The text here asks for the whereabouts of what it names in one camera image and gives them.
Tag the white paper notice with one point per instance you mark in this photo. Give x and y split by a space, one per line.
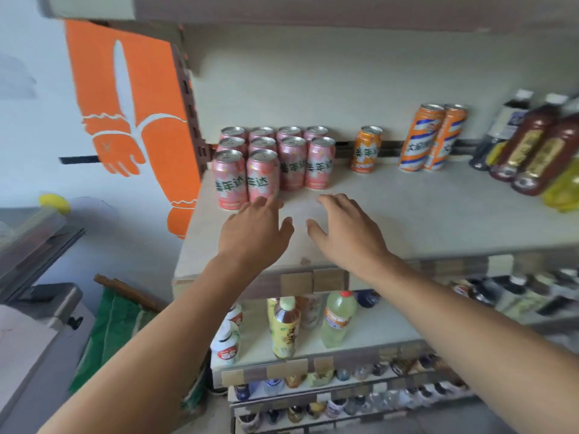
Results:
22 352

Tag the person's left forearm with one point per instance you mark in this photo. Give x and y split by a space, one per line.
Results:
149 357

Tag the person's right hand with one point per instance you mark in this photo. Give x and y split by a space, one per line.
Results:
357 244

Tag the tall orange striped can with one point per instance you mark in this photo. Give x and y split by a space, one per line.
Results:
450 135
418 140

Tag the group of capped tea bottles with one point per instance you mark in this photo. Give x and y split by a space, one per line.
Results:
515 293

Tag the clear food display cover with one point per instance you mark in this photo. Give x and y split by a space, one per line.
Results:
31 244

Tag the row of tall drink bottles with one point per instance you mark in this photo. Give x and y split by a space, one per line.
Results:
529 149

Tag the pale green drink bottle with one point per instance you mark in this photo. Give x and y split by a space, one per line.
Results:
337 320

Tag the small clear bottle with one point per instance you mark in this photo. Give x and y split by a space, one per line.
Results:
311 311

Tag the small orange can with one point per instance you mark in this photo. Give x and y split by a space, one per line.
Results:
365 151

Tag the clear round disc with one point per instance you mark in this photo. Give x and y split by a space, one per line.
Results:
95 214

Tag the rows of small bottles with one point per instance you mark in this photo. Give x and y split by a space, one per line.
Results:
339 402

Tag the yellow round disc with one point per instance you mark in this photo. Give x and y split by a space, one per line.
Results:
54 204

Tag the yellow label tea bottle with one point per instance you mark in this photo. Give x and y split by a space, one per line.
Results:
285 334

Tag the steel counter machine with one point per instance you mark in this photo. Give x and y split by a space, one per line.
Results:
59 302

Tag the row of red cans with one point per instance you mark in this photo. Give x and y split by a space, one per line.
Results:
262 176

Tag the person's right forearm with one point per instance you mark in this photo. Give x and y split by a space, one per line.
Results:
488 339

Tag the person's left hand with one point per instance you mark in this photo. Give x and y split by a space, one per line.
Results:
255 239

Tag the cluster of white milk bottles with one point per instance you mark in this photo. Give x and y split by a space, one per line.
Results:
226 348

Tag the dark blue round bottle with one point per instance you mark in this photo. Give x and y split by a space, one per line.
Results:
367 299

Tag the wooden stick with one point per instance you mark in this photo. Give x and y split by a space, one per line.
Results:
129 291

